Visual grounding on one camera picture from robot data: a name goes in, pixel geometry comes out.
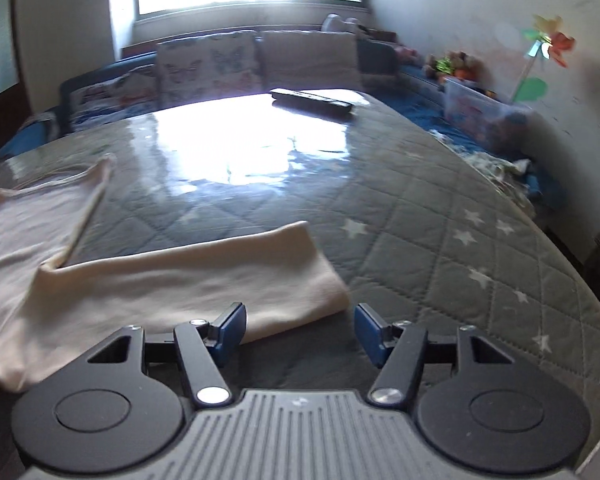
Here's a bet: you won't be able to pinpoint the blue sofa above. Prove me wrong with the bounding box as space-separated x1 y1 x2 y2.
0 35 563 211

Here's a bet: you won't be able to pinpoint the black remote control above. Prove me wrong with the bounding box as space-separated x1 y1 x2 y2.
270 88 355 117

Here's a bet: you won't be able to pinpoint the cream knit garment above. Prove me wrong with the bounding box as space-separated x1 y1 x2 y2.
0 154 351 403

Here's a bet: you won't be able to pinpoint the butterfly print cushion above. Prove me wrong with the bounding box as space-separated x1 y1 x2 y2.
155 31 259 109

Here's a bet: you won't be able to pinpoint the floral patterned cloth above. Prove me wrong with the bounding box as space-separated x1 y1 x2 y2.
430 127 533 201

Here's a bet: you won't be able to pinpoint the white plush toy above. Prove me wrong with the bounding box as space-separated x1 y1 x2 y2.
321 13 368 36

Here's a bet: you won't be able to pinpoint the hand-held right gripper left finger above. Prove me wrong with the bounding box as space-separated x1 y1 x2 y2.
87 302 246 406

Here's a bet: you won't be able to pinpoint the grey quilted star tablecloth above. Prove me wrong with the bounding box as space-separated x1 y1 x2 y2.
0 87 600 480

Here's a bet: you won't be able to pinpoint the beige cushion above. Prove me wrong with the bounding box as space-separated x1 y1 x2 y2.
258 30 364 93

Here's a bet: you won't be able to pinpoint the clear plastic toy box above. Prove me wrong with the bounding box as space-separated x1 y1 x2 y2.
442 76 533 153

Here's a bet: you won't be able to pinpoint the plush toys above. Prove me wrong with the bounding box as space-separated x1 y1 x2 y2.
422 50 483 82

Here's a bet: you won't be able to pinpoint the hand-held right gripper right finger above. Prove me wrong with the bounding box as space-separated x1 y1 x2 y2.
354 303 515 406

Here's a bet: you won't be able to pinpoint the colourful paper pinwheel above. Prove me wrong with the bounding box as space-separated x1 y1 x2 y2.
510 14 578 103

